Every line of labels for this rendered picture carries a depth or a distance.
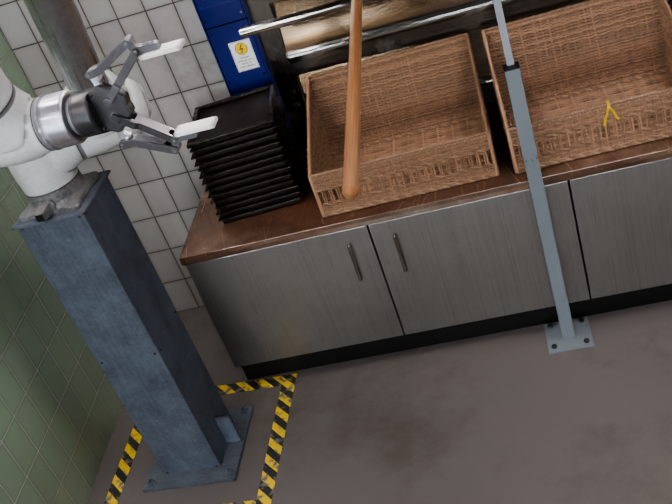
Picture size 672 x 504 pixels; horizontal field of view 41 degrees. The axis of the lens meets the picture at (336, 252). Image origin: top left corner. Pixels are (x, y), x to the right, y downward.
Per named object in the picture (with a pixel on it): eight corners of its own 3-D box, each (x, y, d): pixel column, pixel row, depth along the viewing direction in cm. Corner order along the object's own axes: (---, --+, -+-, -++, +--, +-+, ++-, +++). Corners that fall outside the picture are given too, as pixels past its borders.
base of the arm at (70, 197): (13, 231, 236) (2, 214, 233) (44, 187, 253) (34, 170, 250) (74, 218, 231) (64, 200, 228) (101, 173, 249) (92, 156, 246)
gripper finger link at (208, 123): (173, 134, 144) (174, 138, 145) (213, 123, 143) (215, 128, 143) (177, 125, 147) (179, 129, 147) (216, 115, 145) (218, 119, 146)
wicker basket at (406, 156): (328, 145, 317) (303, 75, 302) (487, 105, 305) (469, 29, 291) (320, 220, 277) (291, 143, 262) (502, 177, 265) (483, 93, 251)
